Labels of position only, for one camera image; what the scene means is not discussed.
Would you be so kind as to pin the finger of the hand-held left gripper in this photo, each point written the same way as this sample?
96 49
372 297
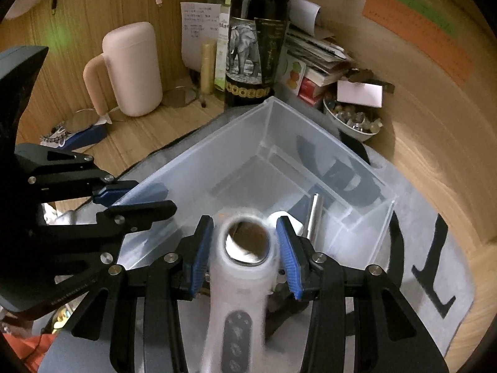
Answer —
128 192
139 213

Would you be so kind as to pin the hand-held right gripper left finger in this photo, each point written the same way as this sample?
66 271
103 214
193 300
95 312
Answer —
200 256

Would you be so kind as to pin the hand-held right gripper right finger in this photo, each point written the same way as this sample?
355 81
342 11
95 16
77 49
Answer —
289 256

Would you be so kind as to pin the silver metal rod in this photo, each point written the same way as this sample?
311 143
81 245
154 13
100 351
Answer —
313 213

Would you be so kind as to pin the white handheld device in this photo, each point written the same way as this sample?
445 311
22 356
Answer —
237 299

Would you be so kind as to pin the clear plastic storage bin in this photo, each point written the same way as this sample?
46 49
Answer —
271 140

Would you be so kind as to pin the blue and white box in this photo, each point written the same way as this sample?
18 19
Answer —
87 136

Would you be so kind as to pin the round metal-rimmed mirror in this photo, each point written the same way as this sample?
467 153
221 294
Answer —
180 97
79 121

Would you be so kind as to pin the orange clothing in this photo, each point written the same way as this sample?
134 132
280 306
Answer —
27 351

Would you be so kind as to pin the grey mat with black letters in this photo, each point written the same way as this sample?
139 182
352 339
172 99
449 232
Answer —
411 233

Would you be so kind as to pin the white bowl of beads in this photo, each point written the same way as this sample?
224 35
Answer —
353 132

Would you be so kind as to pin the yellow tube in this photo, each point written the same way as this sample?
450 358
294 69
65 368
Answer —
207 68

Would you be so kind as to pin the red box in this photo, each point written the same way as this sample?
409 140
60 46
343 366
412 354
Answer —
310 89

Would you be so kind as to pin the green spray bottle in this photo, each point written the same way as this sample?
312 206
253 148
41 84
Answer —
222 46

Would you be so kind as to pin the white card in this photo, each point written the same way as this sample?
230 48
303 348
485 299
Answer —
359 93

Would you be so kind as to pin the fruit print box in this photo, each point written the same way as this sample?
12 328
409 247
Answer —
294 74

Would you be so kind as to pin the handwritten white note sheet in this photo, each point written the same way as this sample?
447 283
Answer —
198 23

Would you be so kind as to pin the dark green bottle tag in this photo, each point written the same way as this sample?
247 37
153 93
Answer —
271 50

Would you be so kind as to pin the stack of papers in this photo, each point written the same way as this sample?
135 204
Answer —
318 52

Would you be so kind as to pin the dark wine bottle elephant label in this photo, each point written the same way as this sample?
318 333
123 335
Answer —
248 7

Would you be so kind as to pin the white paper sheet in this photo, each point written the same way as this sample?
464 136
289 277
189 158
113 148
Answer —
306 13

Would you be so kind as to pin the orange wall note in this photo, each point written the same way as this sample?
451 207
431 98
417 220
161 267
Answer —
419 42

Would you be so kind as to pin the green wall note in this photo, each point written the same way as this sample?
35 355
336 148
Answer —
411 4

